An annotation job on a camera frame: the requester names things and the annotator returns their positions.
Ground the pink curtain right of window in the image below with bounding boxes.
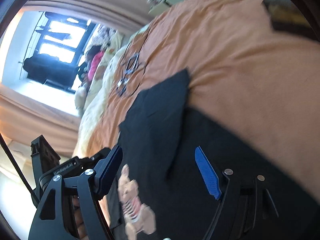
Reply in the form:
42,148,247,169
22,0,153,34

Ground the cream pillow and blanket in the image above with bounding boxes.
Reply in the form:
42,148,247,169
73,25,148,158

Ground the dark hanging coat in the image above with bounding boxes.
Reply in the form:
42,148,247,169
23,54,78,87

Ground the pink curtain left of window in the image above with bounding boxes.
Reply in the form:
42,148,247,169
1,85,80,157

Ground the black t-shirt with print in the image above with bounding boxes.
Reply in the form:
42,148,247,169
107,70,319,239

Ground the black cable with glasses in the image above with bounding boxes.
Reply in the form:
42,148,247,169
115,27,152,99

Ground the orange duvet cover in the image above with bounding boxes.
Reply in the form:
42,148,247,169
86,0,319,199

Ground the pink curtain of window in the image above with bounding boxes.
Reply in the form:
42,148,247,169
22,0,153,34
1,85,80,157

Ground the pile of plush toys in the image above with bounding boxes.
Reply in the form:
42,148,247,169
75,24,116,116

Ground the black window frame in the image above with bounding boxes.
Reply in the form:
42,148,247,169
19,11,98,93

